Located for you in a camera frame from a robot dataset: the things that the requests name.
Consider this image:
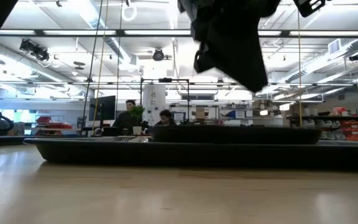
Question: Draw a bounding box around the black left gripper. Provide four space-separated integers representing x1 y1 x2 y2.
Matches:
178 0 282 93

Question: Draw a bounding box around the dark grey round plate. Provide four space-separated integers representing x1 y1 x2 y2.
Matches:
150 125 323 146

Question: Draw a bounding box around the orange-handled metal fork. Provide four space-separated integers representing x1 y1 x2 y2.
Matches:
116 136 150 144

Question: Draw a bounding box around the black rectangular serving tray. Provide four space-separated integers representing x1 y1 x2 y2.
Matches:
23 136 358 171

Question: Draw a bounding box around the red flat tray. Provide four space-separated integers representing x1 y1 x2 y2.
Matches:
46 123 73 130

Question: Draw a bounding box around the blue box with white label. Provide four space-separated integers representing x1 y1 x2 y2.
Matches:
227 110 247 119

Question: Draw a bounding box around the white cylindrical tank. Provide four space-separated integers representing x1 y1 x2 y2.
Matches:
142 84 167 126

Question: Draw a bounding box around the green potted plant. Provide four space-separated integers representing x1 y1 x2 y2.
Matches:
129 105 146 127

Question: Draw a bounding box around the black computer monitor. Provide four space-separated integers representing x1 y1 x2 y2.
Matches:
88 95 117 123

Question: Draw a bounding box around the round black ceiling camera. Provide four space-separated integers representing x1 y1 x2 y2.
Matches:
152 47 165 62

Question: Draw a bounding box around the black overhead frame beam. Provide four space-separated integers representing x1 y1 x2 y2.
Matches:
0 29 358 39

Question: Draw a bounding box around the white cable loop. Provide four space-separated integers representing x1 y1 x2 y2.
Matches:
121 2 138 22

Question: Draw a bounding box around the black hanging cable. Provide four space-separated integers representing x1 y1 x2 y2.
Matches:
81 0 104 129
115 0 124 119

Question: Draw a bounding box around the black ceiling camera cluster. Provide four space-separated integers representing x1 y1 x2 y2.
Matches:
18 39 50 63

